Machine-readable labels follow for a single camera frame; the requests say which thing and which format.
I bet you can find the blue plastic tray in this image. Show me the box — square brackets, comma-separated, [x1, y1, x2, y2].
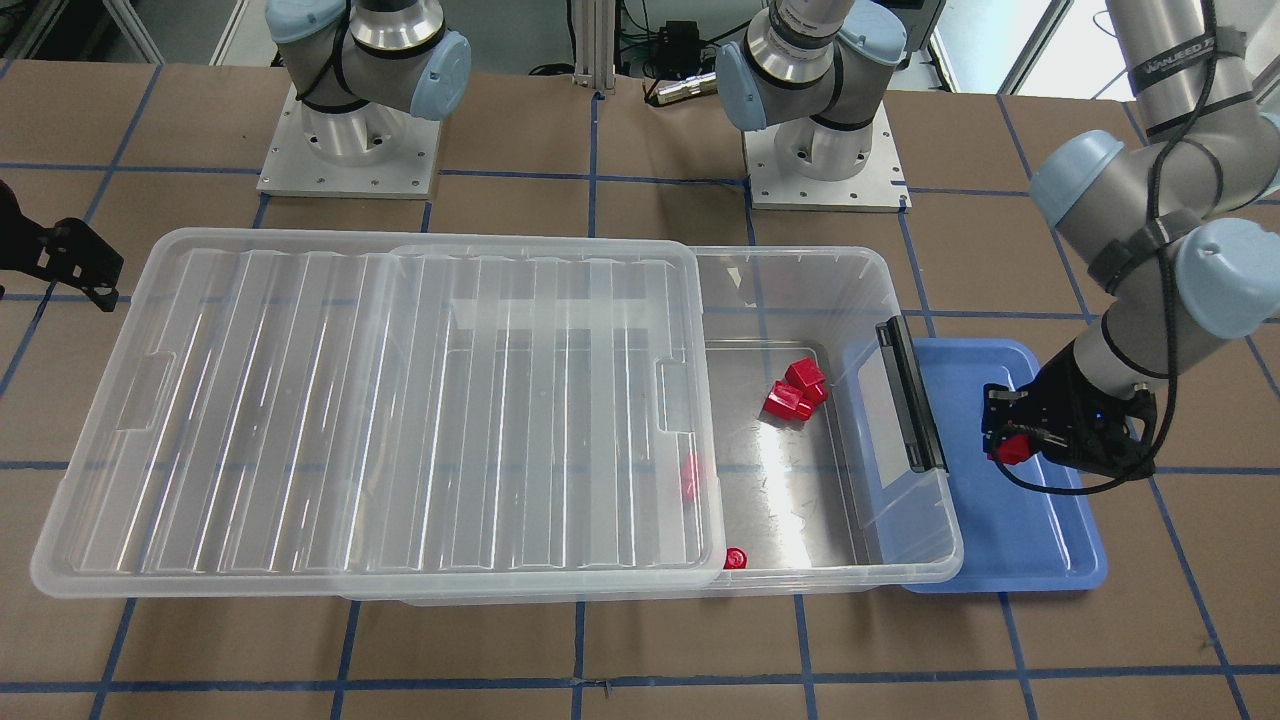
[909, 338, 1108, 594]

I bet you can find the clear plastic storage box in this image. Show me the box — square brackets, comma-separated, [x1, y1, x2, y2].
[328, 234, 963, 603]

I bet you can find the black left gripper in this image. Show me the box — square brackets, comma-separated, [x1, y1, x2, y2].
[982, 345, 1157, 479]

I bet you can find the black power adapter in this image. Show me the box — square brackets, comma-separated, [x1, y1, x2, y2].
[653, 20, 704, 67]

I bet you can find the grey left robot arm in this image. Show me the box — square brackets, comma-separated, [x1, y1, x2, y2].
[716, 1, 1277, 489]

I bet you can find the black box latch handle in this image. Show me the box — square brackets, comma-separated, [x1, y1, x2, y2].
[876, 314, 948, 473]

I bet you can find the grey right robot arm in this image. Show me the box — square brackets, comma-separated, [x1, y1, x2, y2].
[3, 1, 472, 313]

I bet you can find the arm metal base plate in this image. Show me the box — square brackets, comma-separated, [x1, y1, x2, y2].
[257, 88, 443, 200]
[742, 105, 913, 213]

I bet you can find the clear plastic box lid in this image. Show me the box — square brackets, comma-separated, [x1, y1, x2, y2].
[29, 228, 727, 603]

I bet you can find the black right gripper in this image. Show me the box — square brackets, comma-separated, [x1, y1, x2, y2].
[1, 181, 124, 313]

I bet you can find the aluminium frame post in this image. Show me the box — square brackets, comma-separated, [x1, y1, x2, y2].
[568, 0, 620, 95]

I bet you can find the red block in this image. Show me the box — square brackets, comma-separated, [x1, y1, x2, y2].
[991, 436, 1036, 465]
[723, 547, 749, 571]
[762, 380, 815, 421]
[783, 357, 827, 396]

